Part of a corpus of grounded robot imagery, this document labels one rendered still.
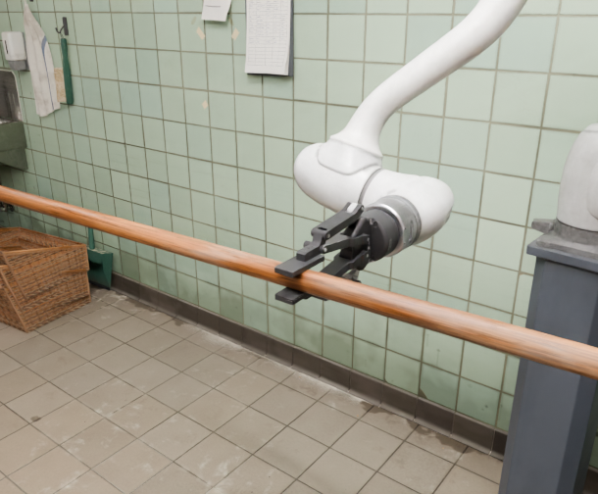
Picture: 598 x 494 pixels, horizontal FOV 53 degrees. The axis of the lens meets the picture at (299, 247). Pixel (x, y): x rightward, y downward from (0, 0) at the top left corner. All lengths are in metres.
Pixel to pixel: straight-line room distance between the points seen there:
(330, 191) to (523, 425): 0.88
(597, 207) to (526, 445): 0.65
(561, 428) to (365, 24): 1.36
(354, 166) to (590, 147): 0.56
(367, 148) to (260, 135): 1.44
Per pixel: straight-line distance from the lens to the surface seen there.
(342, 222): 0.81
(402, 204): 0.94
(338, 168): 1.03
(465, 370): 2.26
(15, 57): 3.71
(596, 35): 1.85
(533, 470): 1.73
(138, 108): 3.00
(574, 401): 1.57
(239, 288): 2.79
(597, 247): 1.43
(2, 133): 3.89
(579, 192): 1.40
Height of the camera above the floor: 1.50
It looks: 22 degrees down
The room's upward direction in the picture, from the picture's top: straight up
